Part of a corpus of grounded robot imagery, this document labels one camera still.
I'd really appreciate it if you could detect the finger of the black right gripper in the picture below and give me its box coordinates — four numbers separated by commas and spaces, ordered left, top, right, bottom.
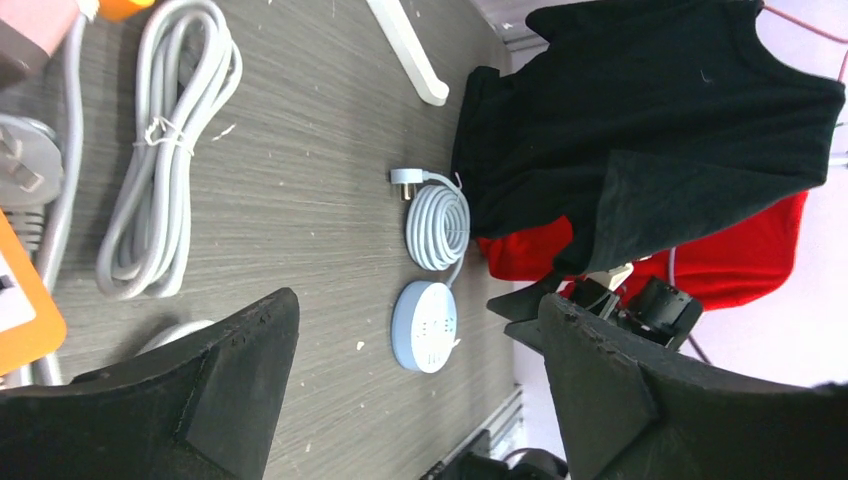
486, 272, 567, 322
504, 319, 544, 355

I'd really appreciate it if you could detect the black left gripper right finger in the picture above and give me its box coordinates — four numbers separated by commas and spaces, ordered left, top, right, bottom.
538, 295, 847, 479

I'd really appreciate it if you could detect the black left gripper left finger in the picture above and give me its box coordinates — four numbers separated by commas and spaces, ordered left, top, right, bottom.
1, 288, 300, 479

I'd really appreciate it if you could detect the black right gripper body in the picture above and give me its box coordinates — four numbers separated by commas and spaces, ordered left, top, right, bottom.
569, 277, 704, 351

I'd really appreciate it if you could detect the round blue power socket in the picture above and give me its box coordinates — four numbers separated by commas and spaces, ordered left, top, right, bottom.
390, 280, 458, 374

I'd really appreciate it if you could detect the orange power strip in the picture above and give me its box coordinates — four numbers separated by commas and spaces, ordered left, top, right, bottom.
97, 0, 156, 23
1, 217, 67, 375

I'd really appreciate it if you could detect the pink adapter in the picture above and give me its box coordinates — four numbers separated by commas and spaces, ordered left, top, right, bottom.
1, 0, 81, 90

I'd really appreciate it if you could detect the red hanging garment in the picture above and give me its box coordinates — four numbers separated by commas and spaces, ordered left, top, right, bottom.
477, 192, 808, 311

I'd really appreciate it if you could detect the black hanging garment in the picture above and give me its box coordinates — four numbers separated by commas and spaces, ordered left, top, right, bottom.
452, 1, 845, 275

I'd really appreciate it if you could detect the white clothes rack stand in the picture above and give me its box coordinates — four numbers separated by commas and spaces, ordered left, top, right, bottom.
366, 0, 450, 107

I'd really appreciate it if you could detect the white bundled cable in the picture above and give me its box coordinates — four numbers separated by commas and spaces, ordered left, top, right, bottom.
135, 319, 217, 359

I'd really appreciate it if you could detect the grey cable of white strip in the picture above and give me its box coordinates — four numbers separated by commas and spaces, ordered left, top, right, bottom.
0, 13, 91, 389

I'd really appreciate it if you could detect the white cable of far strips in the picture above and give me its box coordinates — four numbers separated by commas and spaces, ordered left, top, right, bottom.
95, 0, 244, 301

